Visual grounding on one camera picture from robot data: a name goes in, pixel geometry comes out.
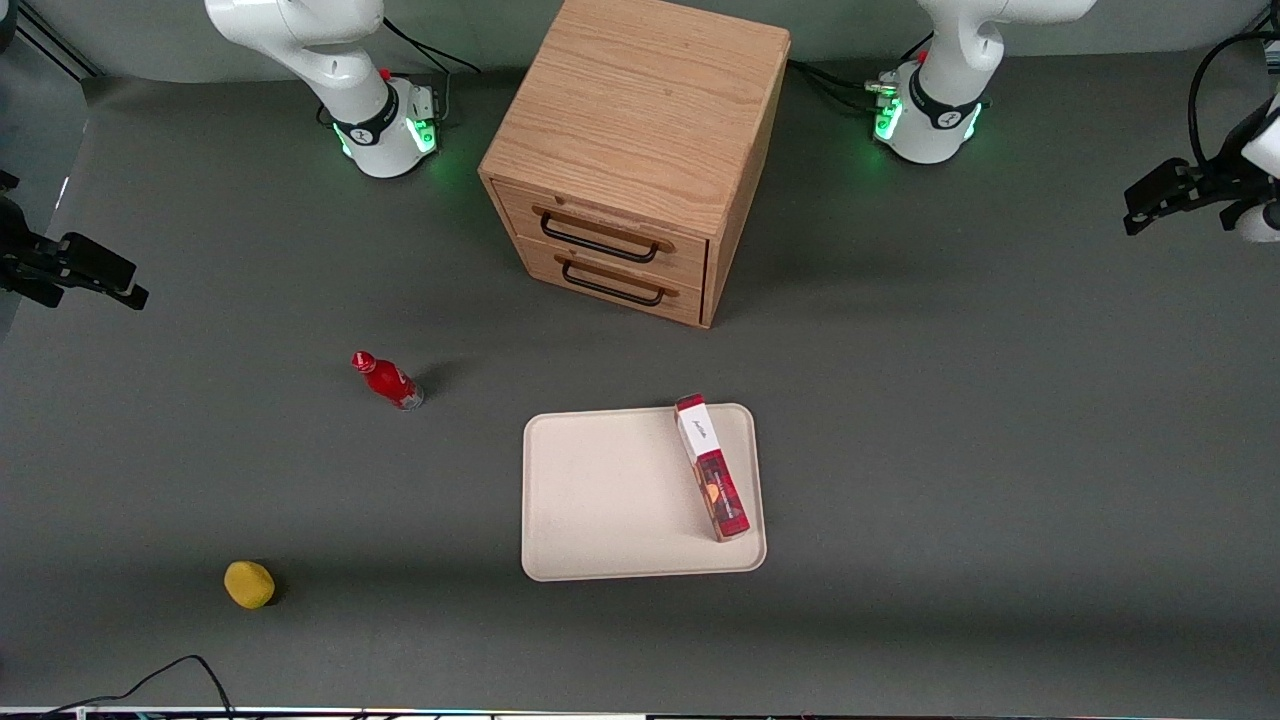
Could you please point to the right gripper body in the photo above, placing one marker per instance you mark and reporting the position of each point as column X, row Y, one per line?
column 18, row 252

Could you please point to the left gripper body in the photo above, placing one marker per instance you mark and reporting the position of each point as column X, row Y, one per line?
column 1216, row 182

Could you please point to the red cookie box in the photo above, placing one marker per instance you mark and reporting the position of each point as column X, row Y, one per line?
column 722, row 490

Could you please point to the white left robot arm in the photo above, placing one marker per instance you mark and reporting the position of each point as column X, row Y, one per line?
column 930, row 135

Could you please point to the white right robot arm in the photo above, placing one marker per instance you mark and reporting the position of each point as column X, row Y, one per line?
column 375, row 140

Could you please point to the beige rectangular tray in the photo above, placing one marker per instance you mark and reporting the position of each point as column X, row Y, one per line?
column 610, row 500

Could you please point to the red soda bottle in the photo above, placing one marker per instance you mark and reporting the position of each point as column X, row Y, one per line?
column 388, row 380

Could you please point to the yellow lemon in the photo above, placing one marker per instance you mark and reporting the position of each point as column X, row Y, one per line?
column 249, row 584

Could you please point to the grey table mat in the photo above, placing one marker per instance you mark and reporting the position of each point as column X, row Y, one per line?
column 900, row 560

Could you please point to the wooden two-drawer cabinet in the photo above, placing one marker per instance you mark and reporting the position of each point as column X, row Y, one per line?
column 640, row 100

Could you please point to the black frame rail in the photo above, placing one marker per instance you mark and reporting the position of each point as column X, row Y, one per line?
column 60, row 48

